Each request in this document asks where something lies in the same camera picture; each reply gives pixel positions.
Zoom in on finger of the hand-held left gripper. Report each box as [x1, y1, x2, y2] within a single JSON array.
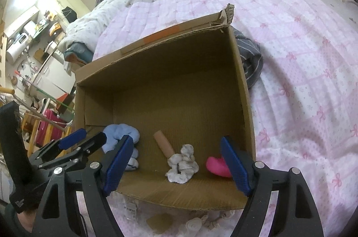
[[38, 131, 107, 169], [29, 128, 87, 163]]

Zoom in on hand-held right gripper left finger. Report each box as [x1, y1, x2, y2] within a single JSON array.
[[32, 135, 135, 237]]

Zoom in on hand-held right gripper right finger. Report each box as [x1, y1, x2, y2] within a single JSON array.
[[219, 136, 325, 237]]

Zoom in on pink soft sock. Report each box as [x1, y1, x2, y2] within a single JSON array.
[[206, 156, 232, 178]]

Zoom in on blue fluffy socks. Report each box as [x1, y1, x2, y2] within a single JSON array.
[[102, 124, 140, 172]]

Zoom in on peach sock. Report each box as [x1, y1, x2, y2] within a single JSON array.
[[153, 130, 175, 158]]

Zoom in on cream spotted scrunchie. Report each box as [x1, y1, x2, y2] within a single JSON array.
[[164, 144, 200, 184]]

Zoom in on brown cardboard box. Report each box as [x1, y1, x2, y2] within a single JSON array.
[[73, 4, 257, 211]]

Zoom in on person's left forearm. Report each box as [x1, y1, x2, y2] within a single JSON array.
[[4, 203, 38, 237]]

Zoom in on red suitcase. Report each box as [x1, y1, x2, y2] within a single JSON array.
[[35, 110, 69, 147]]

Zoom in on clear plastic bag with label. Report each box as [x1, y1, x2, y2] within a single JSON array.
[[117, 195, 146, 222]]

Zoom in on yellow wooden rack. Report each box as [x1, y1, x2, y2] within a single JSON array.
[[22, 111, 71, 146]]

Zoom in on beige crumpled sock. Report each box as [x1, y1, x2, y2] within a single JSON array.
[[202, 210, 236, 230]]

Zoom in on white kitchen cabinet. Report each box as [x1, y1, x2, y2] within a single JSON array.
[[27, 41, 69, 104]]

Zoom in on small brown cardboard scrap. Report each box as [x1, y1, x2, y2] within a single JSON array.
[[146, 213, 173, 235]]

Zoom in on white rolled sock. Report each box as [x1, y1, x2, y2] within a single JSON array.
[[186, 217, 203, 232]]

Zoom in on blue orange cushion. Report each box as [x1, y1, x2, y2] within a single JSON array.
[[63, 42, 95, 65]]

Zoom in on dark striped cloth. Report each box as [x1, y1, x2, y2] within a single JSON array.
[[233, 28, 264, 90]]

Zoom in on pink bow printed blanket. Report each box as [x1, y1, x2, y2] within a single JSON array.
[[75, 0, 358, 237]]

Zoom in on white floral duvet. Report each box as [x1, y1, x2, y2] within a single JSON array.
[[60, 0, 141, 51]]

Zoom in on green handle mop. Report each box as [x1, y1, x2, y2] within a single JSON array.
[[15, 72, 74, 110]]

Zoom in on white wall cabinet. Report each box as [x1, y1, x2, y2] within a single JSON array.
[[4, 6, 40, 37]]

